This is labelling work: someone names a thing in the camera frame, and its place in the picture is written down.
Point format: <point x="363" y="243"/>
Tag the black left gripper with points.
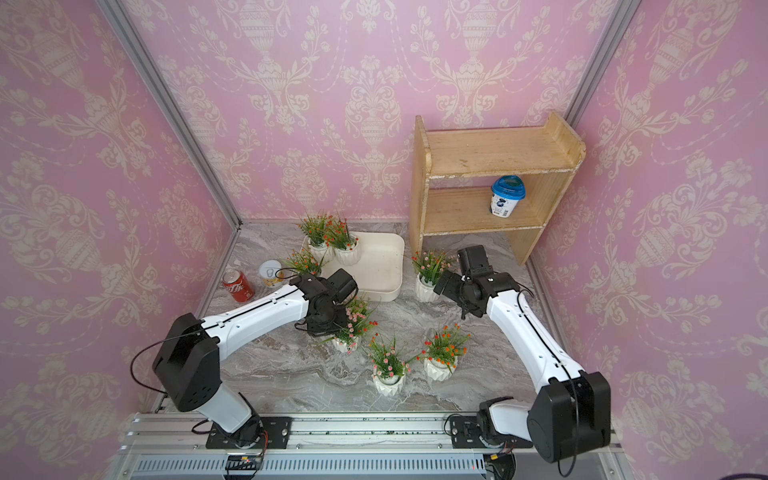
<point x="317" y="329"/>

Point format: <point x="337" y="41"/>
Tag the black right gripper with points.
<point x="451" y="290"/>

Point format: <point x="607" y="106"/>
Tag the tall pink flower plant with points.
<point x="356" y="323"/>

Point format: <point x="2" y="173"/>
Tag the red flower plant white pot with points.
<point x="342" y="241"/>

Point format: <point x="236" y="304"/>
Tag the orange flower plant white pot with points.
<point x="314" y="227"/>

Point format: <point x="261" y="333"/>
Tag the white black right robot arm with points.
<point x="571" y="413"/>

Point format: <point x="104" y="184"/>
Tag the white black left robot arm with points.
<point x="188" y="363"/>

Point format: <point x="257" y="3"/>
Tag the cream plastic storage box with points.
<point x="379" y="271"/>

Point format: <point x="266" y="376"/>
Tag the pink flower plant back right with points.
<point x="429" y="266"/>

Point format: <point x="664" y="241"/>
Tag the orange flower plant front right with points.
<point x="442" y="350"/>

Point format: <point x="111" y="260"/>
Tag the white yellow tin can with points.
<point x="270" y="272"/>

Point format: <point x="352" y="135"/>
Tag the pink flower plant front centre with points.
<point x="391" y="365"/>

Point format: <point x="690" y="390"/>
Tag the red cola can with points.
<point x="237" y="285"/>

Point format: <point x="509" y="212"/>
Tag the blue lid white tub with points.
<point x="507" y="192"/>

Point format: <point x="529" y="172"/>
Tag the wooden two-tier shelf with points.
<point x="452" y="169"/>

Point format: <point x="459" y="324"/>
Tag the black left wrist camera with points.
<point x="341" y="286"/>

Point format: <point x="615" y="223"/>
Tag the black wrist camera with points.
<point x="341" y="286"/>
<point x="473" y="262"/>

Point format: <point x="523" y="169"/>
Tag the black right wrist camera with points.
<point x="473" y="262"/>

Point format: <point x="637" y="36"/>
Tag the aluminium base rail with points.
<point x="416" y="445"/>

